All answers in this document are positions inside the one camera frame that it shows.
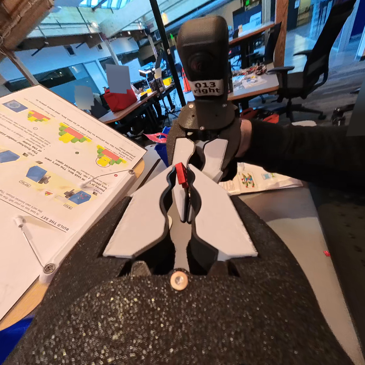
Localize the wooden post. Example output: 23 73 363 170
275 0 289 67

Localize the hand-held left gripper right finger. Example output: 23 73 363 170
190 171 258 262

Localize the person's right hand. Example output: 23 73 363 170
236 120 253 158

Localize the red connector piece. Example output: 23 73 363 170
175 163 189 189

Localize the loose printed paper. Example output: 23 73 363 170
220 163 303 196

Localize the white document stand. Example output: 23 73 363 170
0 84 147 331

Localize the printed instruction sheet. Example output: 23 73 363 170
0 85 147 314

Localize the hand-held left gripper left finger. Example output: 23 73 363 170
103 166 175 259

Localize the black perforated board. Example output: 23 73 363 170
309 182 365 365

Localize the black pole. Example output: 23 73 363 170
150 0 186 110

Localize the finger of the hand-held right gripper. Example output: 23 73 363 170
200 140 229 184
172 139 197 223

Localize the wooden side table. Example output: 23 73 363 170
100 90 160 124

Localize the red tote bag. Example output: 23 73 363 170
103 88 138 112

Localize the blue bin with papers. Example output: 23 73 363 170
154 143 171 168

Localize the blue parts bin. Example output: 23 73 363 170
0 317 35 360

